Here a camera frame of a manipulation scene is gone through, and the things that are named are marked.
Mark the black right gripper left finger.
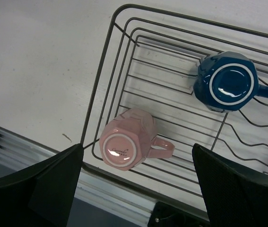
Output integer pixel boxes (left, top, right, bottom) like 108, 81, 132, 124
0, 144, 84, 227

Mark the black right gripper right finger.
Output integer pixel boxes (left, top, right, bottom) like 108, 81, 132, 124
192, 143, 268, 227

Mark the pink hexagonal mug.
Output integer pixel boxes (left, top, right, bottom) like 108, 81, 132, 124
99, 108, 175, 171

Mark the blue hexagonal mug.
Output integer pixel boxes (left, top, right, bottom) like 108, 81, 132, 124
192, 52, 268, 113

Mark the aluminium front rail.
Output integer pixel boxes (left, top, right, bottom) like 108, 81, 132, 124
0, 118, 210, 227

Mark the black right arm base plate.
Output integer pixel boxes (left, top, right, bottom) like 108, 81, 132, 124
147, 201, 210, 227

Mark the grey wire dish rack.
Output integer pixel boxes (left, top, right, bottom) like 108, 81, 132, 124
82, 4, 268, 211

